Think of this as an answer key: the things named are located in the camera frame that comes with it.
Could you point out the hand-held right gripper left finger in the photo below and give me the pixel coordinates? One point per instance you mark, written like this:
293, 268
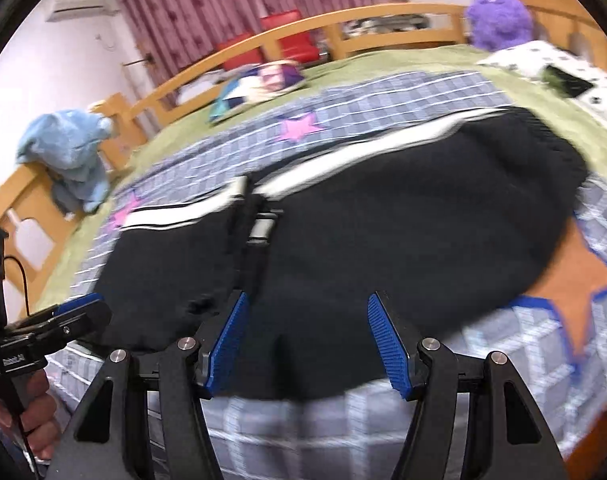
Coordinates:
228, 345

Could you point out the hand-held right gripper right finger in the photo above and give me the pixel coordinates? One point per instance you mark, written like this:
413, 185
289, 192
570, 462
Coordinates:
388, 345

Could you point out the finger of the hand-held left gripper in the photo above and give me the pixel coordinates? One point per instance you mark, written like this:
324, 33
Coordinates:
83, 317

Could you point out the black pants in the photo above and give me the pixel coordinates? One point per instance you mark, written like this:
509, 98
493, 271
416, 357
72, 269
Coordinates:
383, 240

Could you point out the person's left hand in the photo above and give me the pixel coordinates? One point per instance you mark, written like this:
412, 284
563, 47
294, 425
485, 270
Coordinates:
41, 410

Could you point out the blue plush toy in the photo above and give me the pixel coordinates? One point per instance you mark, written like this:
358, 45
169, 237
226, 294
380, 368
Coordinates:
68, 155

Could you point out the green bed blanket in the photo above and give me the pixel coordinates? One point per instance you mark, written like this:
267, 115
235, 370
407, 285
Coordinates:
183, 145

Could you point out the grey checked blanket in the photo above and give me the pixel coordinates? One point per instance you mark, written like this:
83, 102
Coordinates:
383, 95

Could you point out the colourful geometric pillow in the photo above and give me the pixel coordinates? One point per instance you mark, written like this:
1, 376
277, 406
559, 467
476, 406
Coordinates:
253, 87

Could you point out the red chair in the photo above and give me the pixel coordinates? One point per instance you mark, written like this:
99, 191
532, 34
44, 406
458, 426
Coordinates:
288, 35
243, 52

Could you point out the white air conditioner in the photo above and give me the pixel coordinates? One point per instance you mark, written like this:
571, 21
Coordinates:
81, 6

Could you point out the dark cloth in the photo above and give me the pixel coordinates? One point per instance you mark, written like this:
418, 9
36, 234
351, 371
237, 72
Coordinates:
566, 80

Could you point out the white flower print pillow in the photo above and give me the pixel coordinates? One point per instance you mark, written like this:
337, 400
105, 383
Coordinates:
603, 90

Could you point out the pink striped curtain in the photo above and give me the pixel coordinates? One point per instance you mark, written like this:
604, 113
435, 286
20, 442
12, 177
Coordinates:
223, 0

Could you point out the purple plush toy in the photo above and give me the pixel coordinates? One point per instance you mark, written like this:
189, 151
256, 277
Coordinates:
498, 15

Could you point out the wooden bed frame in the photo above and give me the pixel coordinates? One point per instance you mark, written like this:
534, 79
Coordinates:
373, 12

